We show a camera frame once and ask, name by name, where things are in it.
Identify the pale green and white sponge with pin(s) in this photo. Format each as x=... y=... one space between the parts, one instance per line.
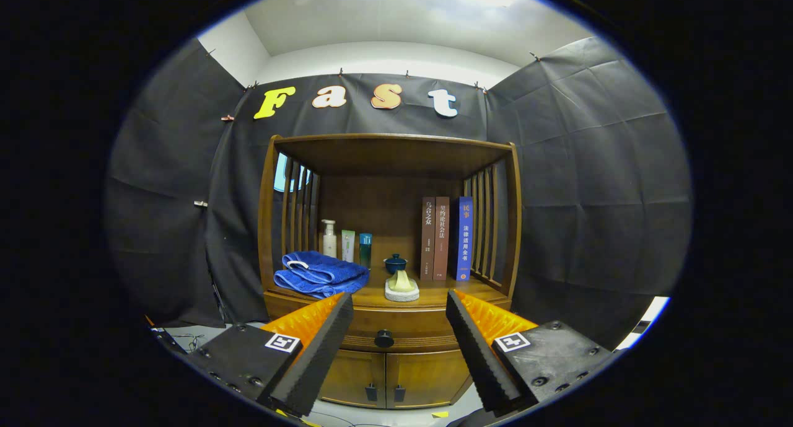
x=401 y=287

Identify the wooden countertop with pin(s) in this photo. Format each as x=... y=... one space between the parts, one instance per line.
x=433 y=294

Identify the white board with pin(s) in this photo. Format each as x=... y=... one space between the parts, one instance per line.
x=650 y=312

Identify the dark blue lidded teacup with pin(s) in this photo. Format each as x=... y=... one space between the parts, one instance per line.
x=395 y=264

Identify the dark brown book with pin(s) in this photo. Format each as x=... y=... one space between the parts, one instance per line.
x=427 y=241

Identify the teal bottle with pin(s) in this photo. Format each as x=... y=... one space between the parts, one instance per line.
x=365 y=250

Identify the white and green tube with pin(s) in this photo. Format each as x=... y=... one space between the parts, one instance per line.
x=348 y=247

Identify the wooden cabinet door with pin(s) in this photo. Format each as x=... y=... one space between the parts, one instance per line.
x=353 y=377
x=427 y=377

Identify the wooden drawer with black knob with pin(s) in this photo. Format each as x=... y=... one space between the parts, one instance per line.
x=403 y=321

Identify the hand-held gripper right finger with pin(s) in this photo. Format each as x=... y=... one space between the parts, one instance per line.
x=477 y=352

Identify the black backdrop cloth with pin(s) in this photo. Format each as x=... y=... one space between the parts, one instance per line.
x=588 y=179

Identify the folded blue towel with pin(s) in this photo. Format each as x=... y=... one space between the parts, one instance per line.
x=322 y=275

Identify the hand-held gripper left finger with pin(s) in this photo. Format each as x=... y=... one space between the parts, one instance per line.
x=322 y=352

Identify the white pump bottle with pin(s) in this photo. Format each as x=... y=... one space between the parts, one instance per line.
x=329 y=244

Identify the blue book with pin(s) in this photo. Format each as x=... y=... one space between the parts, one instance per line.
x=464 y=241

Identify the brown wooden cabinet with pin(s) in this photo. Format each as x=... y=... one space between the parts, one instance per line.
x=384 y=157

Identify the reddish brown book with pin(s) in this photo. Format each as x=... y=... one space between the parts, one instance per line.
x=441 y=241

